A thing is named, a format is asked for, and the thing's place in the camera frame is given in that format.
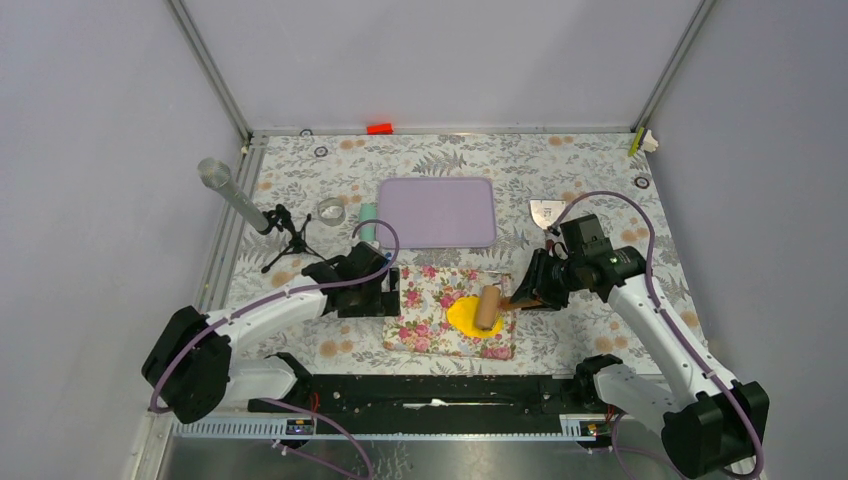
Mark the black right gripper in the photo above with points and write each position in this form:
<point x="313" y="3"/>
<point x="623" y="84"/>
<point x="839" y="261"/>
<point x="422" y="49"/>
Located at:
<point x="535" y="287"/>

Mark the white yellow corner clip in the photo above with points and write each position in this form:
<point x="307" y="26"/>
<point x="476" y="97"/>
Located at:
<point x="643" y="141"/>

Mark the black mini tripod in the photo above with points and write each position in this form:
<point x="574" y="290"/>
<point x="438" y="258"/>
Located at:
<point x="280" y="219"/>

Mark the yellow dough piece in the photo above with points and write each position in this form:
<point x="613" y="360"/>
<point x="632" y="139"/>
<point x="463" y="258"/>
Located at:
<point x="461" y="315"/>

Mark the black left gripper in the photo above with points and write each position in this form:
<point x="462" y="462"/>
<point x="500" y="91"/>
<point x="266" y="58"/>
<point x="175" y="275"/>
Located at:
<point x="384" y="303"/>

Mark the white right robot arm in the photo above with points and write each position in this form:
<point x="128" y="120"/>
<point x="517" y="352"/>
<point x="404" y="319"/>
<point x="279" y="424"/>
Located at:
<point x="706" y="418"/>

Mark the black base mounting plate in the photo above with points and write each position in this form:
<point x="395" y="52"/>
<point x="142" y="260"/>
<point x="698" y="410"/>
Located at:
<point x="445" y="405"/>

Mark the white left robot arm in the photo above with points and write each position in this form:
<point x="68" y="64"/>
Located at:
<point x="196" y="365"/>

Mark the silver microphone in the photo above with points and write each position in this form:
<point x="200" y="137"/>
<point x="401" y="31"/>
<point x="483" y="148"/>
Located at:
<point x="216" y="176"/>

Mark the wooden dough roller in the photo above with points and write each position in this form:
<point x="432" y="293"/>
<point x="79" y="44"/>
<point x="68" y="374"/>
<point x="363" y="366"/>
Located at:
<point x="491" y="300"/>

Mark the teal handled tool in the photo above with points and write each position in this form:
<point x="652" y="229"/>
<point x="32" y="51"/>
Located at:
<point x="367" y="229"/>

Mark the red block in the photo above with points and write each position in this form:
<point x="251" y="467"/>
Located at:
<point x="380" y="129"/>

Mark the purple plastic tray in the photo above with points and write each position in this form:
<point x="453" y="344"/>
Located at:
<point x="437" y="212"/>

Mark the metal spatula wooden handle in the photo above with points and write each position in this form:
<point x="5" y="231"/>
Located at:
<point x="544" y="213"/>

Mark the floral rectangular tray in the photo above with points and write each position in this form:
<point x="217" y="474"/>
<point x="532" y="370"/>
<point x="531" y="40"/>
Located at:
<point x="426" y="292"/>

